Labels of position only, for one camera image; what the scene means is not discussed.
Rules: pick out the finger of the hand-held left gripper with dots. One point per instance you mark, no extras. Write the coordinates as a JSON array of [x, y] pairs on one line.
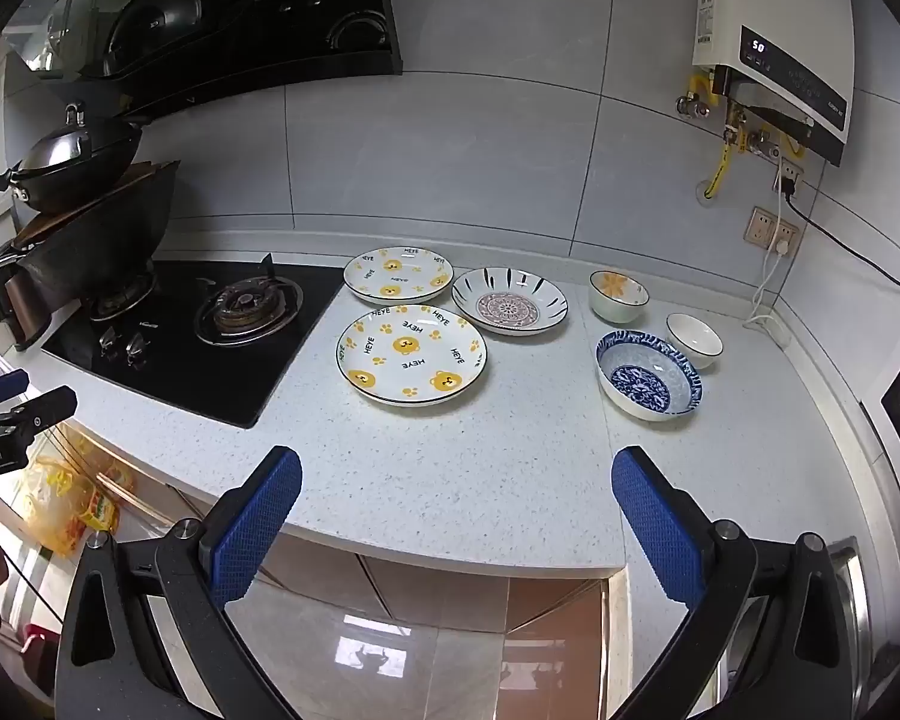
[[0, 388], [45, 406]]

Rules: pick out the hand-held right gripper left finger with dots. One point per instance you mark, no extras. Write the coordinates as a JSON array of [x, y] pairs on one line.
[[259, 525]]

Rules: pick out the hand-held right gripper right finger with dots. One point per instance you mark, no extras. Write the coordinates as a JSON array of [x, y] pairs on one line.
[[656, 525]]

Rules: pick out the blue patterned bowl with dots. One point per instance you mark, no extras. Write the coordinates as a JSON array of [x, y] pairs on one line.
[[647, 379]]

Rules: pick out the white bowl blue rim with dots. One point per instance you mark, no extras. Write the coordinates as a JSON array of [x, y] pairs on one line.
[[694, 337]]

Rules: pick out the large yellow bear plate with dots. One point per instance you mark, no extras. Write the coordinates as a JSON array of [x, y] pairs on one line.
[[412, 356]]

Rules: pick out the orange flower bowl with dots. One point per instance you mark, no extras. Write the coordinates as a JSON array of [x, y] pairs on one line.
[[619, 292]]

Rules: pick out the black stroke patterned plate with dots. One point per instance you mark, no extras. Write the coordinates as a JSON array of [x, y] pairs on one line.
[[508, 304]]

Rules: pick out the small yellow bear plate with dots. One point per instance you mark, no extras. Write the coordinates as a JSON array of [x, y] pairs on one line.
[[399, 274]]

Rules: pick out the brown wooden block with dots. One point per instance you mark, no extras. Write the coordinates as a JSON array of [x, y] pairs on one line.
[[15, 311]]

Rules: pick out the yellow plastic bag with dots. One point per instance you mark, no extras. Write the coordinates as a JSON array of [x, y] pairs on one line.
[[60, 502]]

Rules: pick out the stove knob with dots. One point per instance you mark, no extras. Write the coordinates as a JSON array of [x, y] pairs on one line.
[[109, 343], [136, 350]]

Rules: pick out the gas burner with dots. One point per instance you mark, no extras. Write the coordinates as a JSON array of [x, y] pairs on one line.
[[120, 300], [246, 309]]

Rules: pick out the black glass gas stove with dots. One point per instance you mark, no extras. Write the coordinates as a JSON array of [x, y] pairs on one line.
[[195, 382]]

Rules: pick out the dark wooden board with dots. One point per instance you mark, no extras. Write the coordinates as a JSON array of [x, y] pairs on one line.
[[41, 225]]

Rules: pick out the large black wok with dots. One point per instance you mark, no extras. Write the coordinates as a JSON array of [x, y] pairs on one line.
[[105, 240]]

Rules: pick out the steel sink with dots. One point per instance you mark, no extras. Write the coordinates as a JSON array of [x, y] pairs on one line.
[[860, 600]]

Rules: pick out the black lidded pan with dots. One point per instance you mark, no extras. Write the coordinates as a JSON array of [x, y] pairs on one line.
[[75, 157]]

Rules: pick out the metal pipe valve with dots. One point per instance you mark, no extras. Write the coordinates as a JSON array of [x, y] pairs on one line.
[[691, 106], [754, 141]]

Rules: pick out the black range hood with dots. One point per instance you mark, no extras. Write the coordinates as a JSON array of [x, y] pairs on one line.
[[270, 37]]

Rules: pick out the short yellow pipe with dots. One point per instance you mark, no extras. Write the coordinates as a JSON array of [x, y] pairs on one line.
[[702, 82]]

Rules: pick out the white water heater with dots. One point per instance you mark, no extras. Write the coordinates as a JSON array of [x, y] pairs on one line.
[[772, 0]]

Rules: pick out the beige wall outlet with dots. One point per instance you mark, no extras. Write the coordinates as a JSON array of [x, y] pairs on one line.
[[766, 229]]

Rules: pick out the white wall outlet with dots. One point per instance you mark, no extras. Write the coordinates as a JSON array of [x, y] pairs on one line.
[[789, 176]]

